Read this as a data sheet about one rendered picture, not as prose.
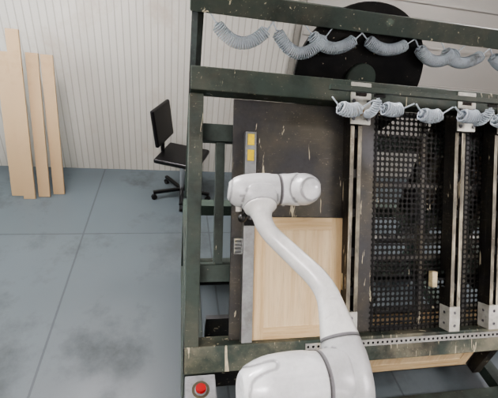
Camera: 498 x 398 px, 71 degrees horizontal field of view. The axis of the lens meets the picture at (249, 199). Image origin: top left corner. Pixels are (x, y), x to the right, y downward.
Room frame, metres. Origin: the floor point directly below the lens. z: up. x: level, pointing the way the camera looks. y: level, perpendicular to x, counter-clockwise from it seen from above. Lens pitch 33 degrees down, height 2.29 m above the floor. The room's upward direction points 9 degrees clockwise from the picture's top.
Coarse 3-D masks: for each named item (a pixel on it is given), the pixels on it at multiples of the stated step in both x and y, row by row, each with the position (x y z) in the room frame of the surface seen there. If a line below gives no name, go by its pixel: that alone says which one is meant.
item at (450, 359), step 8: (472, 352) 1.54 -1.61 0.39; (376, 360) 1.38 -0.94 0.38; (384, 360) 1.39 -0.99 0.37; (392, 360) 1.40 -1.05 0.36; (400, 360) 1.42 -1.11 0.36; (408, 360) 1.43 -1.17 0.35; (416, 360) 1.45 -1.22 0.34; (424, 360) 1.46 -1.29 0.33; (432, 360) 1.48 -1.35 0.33; (440, 360) 1.49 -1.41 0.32; (448, 360) 1.50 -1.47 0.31; (456, 360) 1.52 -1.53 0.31; (464, 360) 1.53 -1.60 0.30; (376, 368) 1.38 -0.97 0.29; (384, 368) 1.39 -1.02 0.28; (392, 368) 1.41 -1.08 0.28; (400, 368) 1.42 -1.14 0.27; (408, 368) 1.44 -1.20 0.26; (416, 368) 1.45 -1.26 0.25
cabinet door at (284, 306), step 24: (264, 240) 1.26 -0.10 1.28; (312, 240) 1.32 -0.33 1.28; (336, 240) 1.35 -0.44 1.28; (264, 264) 1.21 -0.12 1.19; (336, 264) 1.29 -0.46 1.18; (264, 288) 1.15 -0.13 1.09; (288, 288) 1.18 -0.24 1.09; (264, 312) 1.09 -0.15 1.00; (288, 312) 1.12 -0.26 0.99; (312, 312) 1.14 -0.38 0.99; (264, 336) 1.03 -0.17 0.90; (288, 336) 1.06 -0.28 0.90; (312, 336) 1.08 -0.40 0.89
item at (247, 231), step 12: (252, 132) 1.48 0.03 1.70; (252, 168) 1.40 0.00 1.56; (252, 228) 1.26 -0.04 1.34; (252, 240) 1.23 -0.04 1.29; (252, 252) 1.21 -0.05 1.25; (252, 264) 1.18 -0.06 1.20; (252, 276) 1.15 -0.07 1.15; (252, 288) 1.12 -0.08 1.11; (240, 300) 1.10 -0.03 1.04; (252, 300) 1.09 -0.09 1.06; (240, 312) 1.07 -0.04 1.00; (252, 312) 1.07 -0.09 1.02; (240, 324) 1.04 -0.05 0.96; (240, 336) 1.00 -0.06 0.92
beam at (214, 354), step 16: (208, 336) 1.03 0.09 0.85; (224, 336) 1.03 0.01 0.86; (368, 336) 1.12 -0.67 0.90; (384, 336) 1.14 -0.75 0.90; (400, 336) 1.16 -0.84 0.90; (192, 352) 0.91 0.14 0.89; (208, 352) 0.92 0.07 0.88; (224, 352) 0.94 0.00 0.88; (240, 352) 0.95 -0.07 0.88; (256, 352) 0.97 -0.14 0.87; (272, 352) 0.98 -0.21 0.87; (368, 352) 1.08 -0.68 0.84; (384, 352) 1.10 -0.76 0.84; (400, 352) 1.11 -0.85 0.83; (416, 352) 1.13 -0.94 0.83; (432, 352) 1.15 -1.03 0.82; (448, 352) 1.17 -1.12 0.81; (464, 352) 1.19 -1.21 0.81; (192, 368) 0.87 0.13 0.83; (208, 368) 0.89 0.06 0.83; (224, 368) 0.90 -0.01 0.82; (240, 368) 0.92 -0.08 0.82
